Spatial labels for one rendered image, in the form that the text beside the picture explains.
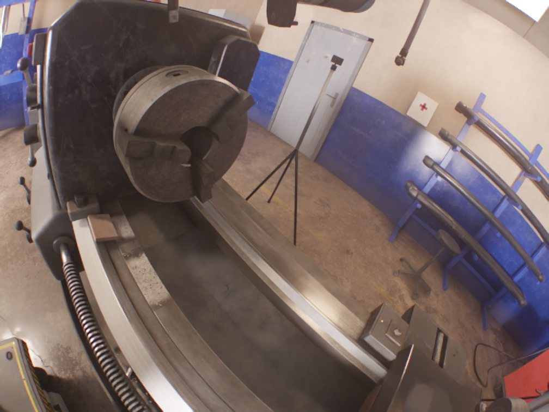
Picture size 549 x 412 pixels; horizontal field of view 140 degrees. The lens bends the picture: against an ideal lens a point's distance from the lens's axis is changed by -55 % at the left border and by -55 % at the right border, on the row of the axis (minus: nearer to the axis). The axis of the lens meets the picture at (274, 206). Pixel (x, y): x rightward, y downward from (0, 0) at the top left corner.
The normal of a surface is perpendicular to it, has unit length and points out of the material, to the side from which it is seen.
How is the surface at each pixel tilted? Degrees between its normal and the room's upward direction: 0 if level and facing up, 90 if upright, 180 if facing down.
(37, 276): 0
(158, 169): 90
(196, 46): 90
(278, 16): 111
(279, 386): 15
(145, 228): 0
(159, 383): 36
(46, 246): 90
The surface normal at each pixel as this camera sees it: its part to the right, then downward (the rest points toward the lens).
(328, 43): -0.63, 0.26
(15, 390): 0.34, -0.75
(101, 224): 0.53, -0.79
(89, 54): 0.70, 0.61
